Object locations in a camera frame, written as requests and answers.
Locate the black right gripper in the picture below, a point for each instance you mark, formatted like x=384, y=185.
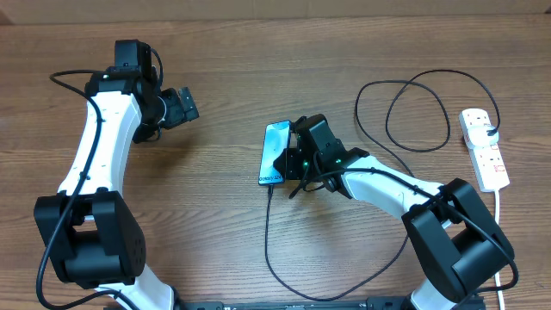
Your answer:
x=291, y=172

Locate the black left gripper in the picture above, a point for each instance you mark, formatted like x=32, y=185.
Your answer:
x=176, y=113

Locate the Samsung Galaxy smartphone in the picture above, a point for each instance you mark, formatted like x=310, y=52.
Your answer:
x=273, y=161

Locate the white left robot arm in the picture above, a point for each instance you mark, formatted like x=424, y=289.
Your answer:
x=91, y=237

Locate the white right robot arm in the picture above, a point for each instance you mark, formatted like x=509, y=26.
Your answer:
x=458, y=243

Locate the white charger plug adapter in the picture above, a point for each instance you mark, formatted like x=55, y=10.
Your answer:
x=480, y=136

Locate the white power strip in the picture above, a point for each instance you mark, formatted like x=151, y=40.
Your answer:
x=488, y=164

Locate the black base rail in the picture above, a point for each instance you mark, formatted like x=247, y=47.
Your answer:
x=372, y=303

